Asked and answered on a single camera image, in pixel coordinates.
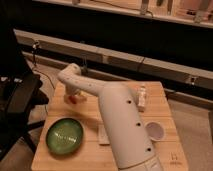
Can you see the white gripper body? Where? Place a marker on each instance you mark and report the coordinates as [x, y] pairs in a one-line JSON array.
[[71, 91]]

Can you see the small white bottle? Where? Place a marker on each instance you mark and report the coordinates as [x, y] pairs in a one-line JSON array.
[[141, 104]]

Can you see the green ceramic bowl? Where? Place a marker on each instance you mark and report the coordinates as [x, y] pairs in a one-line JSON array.
[[64, 136]]

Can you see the black office chair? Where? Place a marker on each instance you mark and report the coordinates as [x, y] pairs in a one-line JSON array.
[[19, 93]]

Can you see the wooden table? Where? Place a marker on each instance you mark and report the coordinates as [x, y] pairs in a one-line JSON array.
[[91, 156]]

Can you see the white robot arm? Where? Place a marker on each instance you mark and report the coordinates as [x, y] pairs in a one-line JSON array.
[[131, 146]]

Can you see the white rectangular sponge block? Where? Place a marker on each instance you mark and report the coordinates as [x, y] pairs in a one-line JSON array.
[[102, 135]]

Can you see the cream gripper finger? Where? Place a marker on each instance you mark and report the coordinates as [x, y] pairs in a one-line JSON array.
[[80, 98]]

